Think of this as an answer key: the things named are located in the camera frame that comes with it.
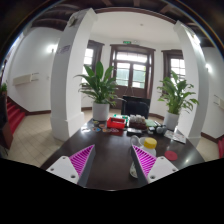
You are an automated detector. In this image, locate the brown wooden double door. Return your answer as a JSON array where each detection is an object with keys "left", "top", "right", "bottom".
[{"left": 110, "top": 44, "right": 155, "bottom": 99}]

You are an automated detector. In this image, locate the red round coaster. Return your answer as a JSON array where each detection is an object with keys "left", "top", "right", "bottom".
[{"left": 165, "top": 151, "right": 178, "bottom": 161}]

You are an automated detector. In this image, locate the black office chair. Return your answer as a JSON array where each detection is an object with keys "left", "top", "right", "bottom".
[{"left": 121, "top": 96, "right": 151, "bottom": 118}]

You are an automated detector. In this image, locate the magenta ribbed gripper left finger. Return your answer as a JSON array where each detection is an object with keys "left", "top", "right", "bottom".
[{"left": 47, "top": 145, "right": 96, "bottom": 187}]

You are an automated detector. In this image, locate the right white pillar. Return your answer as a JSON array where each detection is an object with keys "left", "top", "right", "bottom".
[{"left": 174, "top": 21, "right": 209, "bottom": 146}]

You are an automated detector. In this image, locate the brown box of items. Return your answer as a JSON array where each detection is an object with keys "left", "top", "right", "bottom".
[{"left": 129, "top": 115, "right": 147, "bottom": 130}]

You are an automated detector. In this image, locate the black flat device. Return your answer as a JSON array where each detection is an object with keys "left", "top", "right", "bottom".
[{"left": 127, "top": 128, "right": 142, "bottom": 136}]

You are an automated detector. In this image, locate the left white pillar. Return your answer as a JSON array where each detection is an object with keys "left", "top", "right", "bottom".
[{"left": 50, "top": 8, "right": 97, "bottom": 141}]

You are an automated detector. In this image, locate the red staircase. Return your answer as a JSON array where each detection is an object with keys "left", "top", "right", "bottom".
[{"left": 7, "top": 98, "right": 26, "bottom": 133}]

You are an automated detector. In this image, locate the magazine on table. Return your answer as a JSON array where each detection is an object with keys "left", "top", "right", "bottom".
[{"left": 165, "top": 130, "right": 186, "bottom": 144}]

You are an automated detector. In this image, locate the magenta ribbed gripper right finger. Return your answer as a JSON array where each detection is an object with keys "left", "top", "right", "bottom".
[{"left": 131, "top": 145, "right": 178, "bottom": 186}]

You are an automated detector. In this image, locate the red plastic tray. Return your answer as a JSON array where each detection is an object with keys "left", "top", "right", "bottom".
[{"left": 107, "top": 117, "right": 126, "bottom": 129}]

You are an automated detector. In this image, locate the clear jug with yellow lid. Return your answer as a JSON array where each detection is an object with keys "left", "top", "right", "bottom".
[{"left": 130, "top": 135, "right": 157, "bottom": 178}]

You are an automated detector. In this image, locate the white pillar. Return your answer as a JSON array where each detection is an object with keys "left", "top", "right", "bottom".
[
  {"left": 174, "top": 21, "right": 209, "bottom": 146},
  {"left": 50, "top": 8, "right": 97, "bottom": 141}
]

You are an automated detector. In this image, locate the right potted green plant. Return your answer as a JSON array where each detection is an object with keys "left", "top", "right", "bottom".
[{"left": 157, "top": 71, "right": 199, "bottom": 130}]

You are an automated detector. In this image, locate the left potted green plant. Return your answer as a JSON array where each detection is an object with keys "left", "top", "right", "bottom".
[{"left": 78, "top": 61, "right": 119, "bottom": 121}]

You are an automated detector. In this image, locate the potted green plant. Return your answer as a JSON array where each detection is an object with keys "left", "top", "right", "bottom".
[
  {"left": 78, "top": 61, "right": 119, "bottom": 121},
  {"left": 157, "top": 71, "right": 199, "bottom": 130}
]

